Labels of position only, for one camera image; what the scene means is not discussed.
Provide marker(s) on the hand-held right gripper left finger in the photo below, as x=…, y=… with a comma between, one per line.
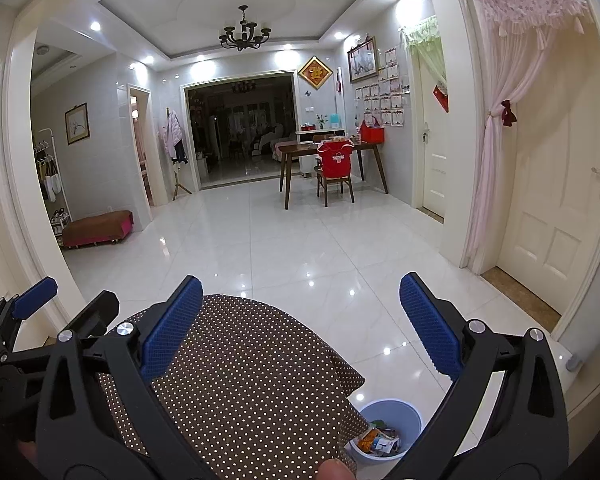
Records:
x=172, y=330

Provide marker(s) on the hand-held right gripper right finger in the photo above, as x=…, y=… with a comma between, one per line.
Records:
x=430, y=330

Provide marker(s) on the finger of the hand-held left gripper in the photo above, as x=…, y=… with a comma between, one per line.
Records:
x=100, y=307
x=35, y=297

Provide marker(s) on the blue trash bin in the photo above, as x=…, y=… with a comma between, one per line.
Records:
x=395, y=410

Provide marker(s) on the blue white cardboard box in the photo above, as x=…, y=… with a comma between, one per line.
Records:
x=386, y=446

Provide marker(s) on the orange packet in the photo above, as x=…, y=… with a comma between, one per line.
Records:
x=367, y=444

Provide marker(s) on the person's left hand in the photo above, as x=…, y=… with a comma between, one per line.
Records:
x=26, y=448

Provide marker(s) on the person's right hand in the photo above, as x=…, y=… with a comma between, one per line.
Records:
x=335, y=471

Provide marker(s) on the red upholstered bench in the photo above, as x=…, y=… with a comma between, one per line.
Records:
x=97, y=224

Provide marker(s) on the brown polka dot tablecloth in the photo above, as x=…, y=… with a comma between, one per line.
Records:
x=260, y=385

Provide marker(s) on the white hanging bag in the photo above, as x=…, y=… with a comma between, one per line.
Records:
x=51, y=187

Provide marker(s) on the wooden coat stand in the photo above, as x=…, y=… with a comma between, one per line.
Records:
x=180, y=187

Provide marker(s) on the grey door stopper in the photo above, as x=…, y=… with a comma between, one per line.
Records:
x=575, y=363

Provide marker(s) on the narrow white door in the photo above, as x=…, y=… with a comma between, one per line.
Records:
x=434, y=175

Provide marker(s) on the white coat rack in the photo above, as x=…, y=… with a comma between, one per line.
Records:
x=55, y=135

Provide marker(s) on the wooden chair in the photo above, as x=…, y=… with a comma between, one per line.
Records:
x=335, y=187

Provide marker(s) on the wide white panel door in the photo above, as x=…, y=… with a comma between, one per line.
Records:
x=545, y=200

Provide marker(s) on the small framed painting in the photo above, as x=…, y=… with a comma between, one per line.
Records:
x=76, y=124

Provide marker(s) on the pink hanging jacket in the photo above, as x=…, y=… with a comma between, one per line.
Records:
x=172, y=132

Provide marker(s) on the red chair cover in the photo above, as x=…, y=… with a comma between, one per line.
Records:
x=336, y=162

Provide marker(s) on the red basket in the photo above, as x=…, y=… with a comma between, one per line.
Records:
x=372, y=135

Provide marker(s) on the white armchair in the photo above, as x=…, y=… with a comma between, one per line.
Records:
x=265, y=144

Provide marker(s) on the pink sofa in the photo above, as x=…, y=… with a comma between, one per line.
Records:
x=286, y=149

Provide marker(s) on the wooden dining table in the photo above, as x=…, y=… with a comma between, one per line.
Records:
x=300, y=147

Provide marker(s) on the light blue appliance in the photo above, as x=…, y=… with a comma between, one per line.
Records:
x=334, y=122

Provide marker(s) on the dark red bow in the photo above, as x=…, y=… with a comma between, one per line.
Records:
x=508, y=114

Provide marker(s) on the white sideboard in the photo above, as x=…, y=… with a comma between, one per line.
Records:
x=305, y=136

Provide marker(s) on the red door hanging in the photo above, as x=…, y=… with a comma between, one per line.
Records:
x=441, y=98

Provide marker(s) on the large framed picture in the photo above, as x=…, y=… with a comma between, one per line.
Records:
x=363, y=62

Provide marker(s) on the green door curtain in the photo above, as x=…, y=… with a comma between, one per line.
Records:
x=422, y=32

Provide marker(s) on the black chandelier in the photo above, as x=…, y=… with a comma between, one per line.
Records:
x=244, y=35

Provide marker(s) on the pink door curtain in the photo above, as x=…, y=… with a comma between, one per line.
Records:
x=530, y=0

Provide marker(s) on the group of wall certificates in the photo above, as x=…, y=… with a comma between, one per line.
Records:
x=380, y=105

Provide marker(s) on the red hanging wall ornament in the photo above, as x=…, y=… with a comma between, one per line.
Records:
x=337, y=87

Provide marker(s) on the red diamond wall decoration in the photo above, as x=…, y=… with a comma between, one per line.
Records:
x=315, y=73

